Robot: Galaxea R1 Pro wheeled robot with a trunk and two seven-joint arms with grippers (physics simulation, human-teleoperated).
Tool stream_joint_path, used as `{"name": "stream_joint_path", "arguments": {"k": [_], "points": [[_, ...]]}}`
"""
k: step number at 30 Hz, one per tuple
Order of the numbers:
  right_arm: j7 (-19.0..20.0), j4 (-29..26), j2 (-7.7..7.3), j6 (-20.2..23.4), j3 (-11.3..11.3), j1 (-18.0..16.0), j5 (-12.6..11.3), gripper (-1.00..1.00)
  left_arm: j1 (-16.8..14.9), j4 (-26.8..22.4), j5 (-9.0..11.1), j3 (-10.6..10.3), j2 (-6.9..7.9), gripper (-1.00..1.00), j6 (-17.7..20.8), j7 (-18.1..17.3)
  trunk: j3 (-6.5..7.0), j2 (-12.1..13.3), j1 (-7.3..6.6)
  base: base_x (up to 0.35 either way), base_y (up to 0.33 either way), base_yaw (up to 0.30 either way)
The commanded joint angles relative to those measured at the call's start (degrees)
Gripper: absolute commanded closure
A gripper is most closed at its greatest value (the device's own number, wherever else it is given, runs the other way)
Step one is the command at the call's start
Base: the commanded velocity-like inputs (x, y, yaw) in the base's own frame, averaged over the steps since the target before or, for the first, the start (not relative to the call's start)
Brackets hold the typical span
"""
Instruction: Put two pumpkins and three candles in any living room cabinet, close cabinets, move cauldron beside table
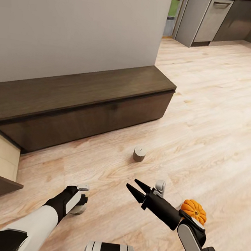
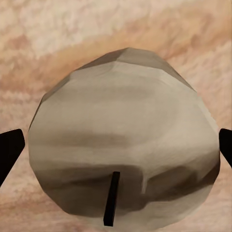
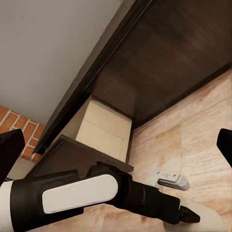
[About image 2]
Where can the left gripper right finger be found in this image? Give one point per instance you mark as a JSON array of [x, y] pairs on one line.
[[225, 143]]

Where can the pillar candle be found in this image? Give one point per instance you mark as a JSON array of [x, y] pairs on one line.
[[125, 143]]

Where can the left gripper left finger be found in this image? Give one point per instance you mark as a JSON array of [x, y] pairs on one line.
[[12, 144]]

